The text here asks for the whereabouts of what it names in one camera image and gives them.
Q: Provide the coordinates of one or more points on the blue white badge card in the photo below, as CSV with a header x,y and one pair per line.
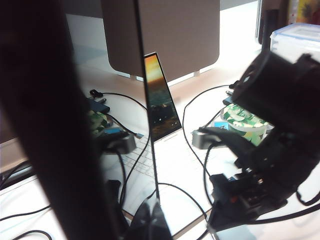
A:
x,y
220,125

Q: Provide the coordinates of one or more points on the brown fabric desk divider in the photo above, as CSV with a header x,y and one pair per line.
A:
x,y
180,37

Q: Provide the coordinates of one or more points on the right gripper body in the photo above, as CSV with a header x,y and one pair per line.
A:
x,y
280,162

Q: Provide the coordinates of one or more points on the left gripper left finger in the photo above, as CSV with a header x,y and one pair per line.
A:
x,y
141,227

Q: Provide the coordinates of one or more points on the yellow printed box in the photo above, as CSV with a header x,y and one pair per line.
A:
x,y
305,12

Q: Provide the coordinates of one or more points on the grey taped finger of the right gripper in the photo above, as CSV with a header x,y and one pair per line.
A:
x,y
225,137

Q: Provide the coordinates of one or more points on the white laptop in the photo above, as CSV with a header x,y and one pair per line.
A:
x,y
160,100

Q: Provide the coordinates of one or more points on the blue grey USB hub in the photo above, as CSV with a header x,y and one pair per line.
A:
x,y
227,101

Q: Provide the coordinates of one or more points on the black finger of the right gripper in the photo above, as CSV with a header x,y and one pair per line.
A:
x,y
230,207

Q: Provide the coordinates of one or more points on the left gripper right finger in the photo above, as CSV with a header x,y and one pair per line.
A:
x,y
161,230

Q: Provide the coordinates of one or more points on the clear plastic box blue lid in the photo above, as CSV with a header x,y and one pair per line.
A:
x,y
295,37

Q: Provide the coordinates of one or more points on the black phone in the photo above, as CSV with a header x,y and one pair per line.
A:
x,y
50,100

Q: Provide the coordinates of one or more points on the green printed drink cup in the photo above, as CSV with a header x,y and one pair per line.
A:
x,y
240,117

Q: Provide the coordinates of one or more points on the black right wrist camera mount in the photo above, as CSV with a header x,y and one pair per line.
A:
x,y
275,87

